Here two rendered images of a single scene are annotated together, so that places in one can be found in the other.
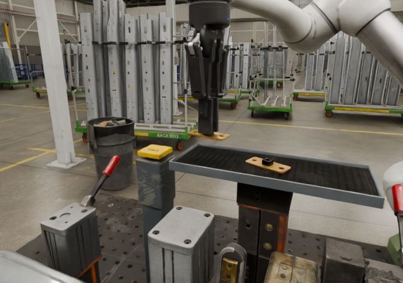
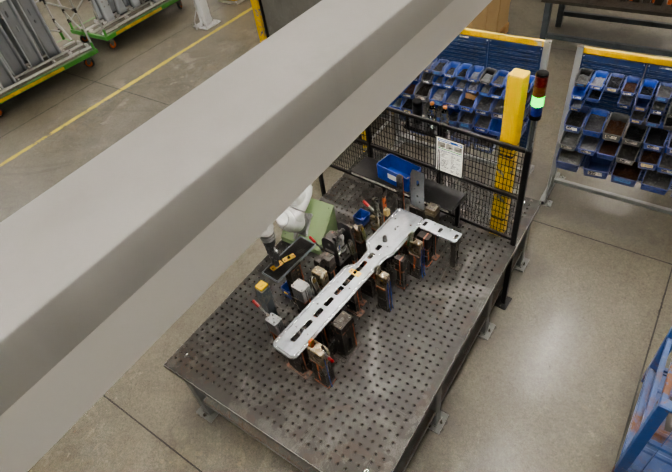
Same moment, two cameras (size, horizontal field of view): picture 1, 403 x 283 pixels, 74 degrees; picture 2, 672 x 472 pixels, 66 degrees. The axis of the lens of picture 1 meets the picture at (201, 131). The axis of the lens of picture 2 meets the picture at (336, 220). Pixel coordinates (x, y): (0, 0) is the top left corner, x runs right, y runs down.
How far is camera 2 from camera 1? 2.93 m
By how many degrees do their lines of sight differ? 64
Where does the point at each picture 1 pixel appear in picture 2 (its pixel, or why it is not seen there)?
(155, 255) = (304, 294)
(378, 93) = (28, 47)
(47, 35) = not seen: outside the picture
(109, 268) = (247, 349)
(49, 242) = (278, 327)
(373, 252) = (281, 246)
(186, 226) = (301, 284)
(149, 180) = (267, 293)
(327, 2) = not seen: hidden behind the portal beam
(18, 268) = (284, 335)
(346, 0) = not seen: hidden behind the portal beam
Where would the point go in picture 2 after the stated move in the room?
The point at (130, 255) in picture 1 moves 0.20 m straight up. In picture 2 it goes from (241, 340) to (233, 323)
